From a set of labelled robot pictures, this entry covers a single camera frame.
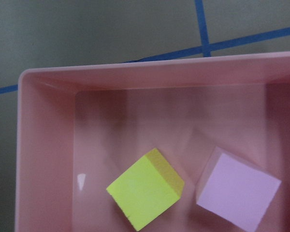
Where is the yellow foam block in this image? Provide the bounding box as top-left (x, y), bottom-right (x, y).
top-left (106, 148), bottom-right (185, 232)

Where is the light pink foam block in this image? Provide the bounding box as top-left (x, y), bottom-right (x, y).
top-left (196, 147), bottom-right (281, 232)

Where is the pink plastic bin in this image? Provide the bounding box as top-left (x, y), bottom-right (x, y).
top-left (15, 52), bottom-right (290, 232)

